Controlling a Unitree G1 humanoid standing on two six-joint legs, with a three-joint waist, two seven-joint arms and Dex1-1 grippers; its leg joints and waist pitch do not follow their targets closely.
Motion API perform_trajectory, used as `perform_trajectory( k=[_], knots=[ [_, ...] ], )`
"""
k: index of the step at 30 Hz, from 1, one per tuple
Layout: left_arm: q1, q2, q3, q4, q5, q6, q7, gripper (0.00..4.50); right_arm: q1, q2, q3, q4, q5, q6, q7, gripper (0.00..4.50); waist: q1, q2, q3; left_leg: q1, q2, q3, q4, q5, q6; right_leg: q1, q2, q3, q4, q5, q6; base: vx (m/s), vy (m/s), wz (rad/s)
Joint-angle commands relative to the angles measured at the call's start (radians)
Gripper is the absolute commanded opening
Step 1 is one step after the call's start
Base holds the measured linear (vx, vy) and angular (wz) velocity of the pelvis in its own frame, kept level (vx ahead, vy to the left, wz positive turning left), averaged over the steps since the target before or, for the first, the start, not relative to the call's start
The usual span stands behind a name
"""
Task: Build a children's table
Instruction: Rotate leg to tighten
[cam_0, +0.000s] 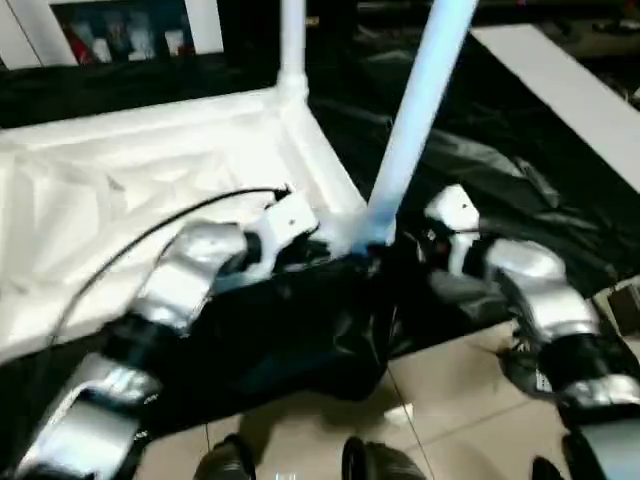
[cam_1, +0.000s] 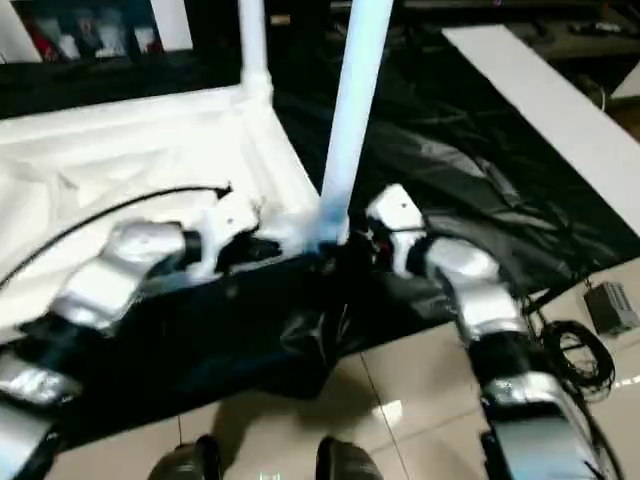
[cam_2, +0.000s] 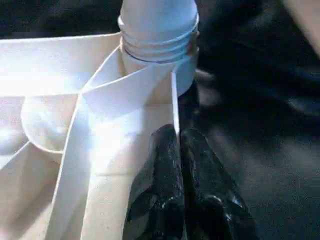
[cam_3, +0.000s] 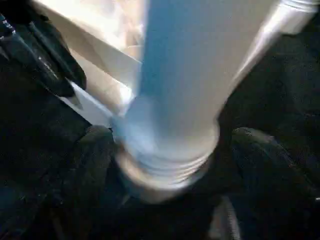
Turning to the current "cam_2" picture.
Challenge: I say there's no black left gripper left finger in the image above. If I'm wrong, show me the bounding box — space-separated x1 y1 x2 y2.
126 123 188 240

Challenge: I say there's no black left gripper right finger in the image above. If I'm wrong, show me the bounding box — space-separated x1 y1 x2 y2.
179 127 254 240

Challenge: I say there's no white plastic table top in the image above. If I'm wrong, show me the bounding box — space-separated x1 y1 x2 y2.
0 31 201 240

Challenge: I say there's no white plastic table leg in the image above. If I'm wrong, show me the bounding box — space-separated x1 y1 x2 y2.
117 0 201 63

